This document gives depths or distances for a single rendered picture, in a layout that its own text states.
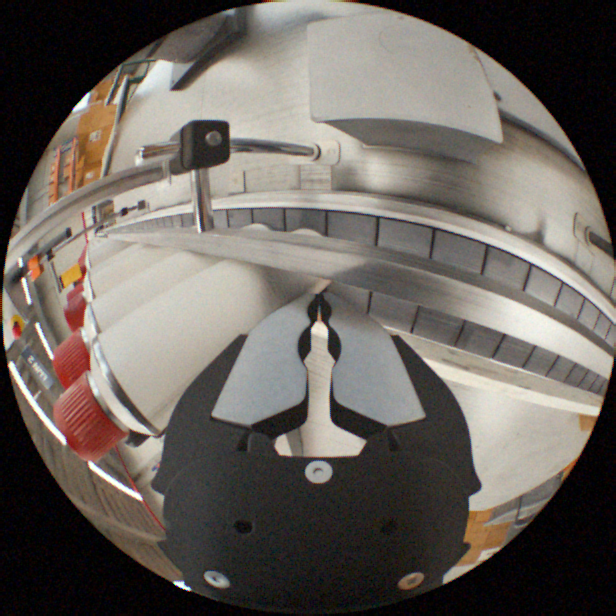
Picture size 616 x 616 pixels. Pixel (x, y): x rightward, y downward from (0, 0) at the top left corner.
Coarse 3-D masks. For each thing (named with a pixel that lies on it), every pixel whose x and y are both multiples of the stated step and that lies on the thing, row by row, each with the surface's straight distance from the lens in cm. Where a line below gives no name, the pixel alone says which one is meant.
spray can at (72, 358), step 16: (256, 224) 20; (176, 256) 15; (192, 256) 15; (208, 256) 15; (144, 272) 15; (160, 272) 14; (176, 272) 14; (192, 272) 14; (112, 288) 15; (128, 288) 14; (144, 288) 13; (160, 288) 13; (96, 304) 14; (112, 304) 13; (128, 304) 13; (96, 320) 13; (112, 320) 13; (80, 336) 14; (64, 352) 15; (80, 352) 14; (64, 368) 15; (80, 368) 14; (64, 384) 15
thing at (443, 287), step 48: (144, 240) 25; (192, 240) 14; (240, 240) 10; (288, 240) 8; (336, 240) 8; (384, 288) 7; (432, 288) 7; (480, 288) 7; (528, 336) 8; (576, 336) 10
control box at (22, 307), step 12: (12, 276) 60; (12, 288) 58; (24, 288) 67; (12, 300) 57; (24, 300) 64; (12, 312) 59; (24, 312) 61; (12, 324) 62; (24, 324) 62; (12, 336) 65
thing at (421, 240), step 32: (128, 224) 93; (160, 224) 43; (192, 224) 31; (224, 224) 25; (288, 224) 18; (320, 224) 17; (352, 224) 16; (384, 224) 15; (416, 224) 15; (448, 256) 15; (480, 256) 15; (512, 256) 16; (352, 288) 17; (544, 288) 18; (384, 320) 18; (416, 320) 17; (448, 320) 17; (608, 320) 26; (480, 352) 19; (512, 352) 20; (544, 352) 21; (576, 384) 29
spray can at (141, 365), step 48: (192, 288) 10; (240, 288) 10; (288, 288) 12; (96, 336) 10; (144, 336) 9; (192, 336) 9; (96, 384) 10; (144, 384) 8; (96, 432) 10; (144, 432) 10
